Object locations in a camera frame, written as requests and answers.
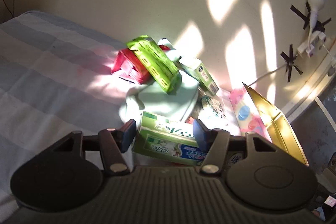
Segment red carton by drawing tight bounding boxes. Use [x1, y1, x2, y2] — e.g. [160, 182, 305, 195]
[111, 48, 152, 84]

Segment patterned clear packet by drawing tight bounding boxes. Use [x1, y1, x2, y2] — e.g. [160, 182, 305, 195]
[197, 95, 228, 127]

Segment white power cable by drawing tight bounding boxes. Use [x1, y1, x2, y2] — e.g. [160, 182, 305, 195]
[249, 63, 288, 86]

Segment white power strip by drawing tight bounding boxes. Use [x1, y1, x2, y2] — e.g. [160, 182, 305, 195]
[297, 31, 327, 59]

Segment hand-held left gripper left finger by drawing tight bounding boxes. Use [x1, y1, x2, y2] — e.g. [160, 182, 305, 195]
[49, 119, 137, 175]

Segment black tape strip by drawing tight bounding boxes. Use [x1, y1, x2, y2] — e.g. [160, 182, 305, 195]
[290, 5, 307, 22]
[285, 64, 304, 76]
[316, 18, 332, 28]
[280, 44, 298, 83]

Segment pink packet with blue dot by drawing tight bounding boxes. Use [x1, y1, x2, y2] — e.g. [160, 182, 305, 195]
[229, 88, 273, 143]

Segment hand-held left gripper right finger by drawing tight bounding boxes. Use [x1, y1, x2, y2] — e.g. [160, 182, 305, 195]
[192, 118, 279, 175]

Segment gold open box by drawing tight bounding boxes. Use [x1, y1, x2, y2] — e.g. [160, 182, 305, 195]
[242, 82, 309, 167]

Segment small green white box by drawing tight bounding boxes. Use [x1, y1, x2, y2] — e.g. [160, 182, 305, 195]
[180, 57, 219, 96]

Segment green white toothpaste box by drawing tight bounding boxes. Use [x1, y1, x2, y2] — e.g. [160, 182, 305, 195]
[132, 111, 210, 166]

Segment bright green carton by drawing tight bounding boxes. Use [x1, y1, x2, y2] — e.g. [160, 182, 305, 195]
[126, 35, 182, 95]

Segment white plush toy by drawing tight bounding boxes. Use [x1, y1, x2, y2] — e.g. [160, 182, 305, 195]
[157, 38, 182, 63]

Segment striped bed sheet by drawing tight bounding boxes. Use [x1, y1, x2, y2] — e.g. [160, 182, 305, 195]
[0, 10, 137, 215]

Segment white soft cloth bundle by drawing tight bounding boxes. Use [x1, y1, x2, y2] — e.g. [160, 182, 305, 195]
[119, 74, 200, 125]

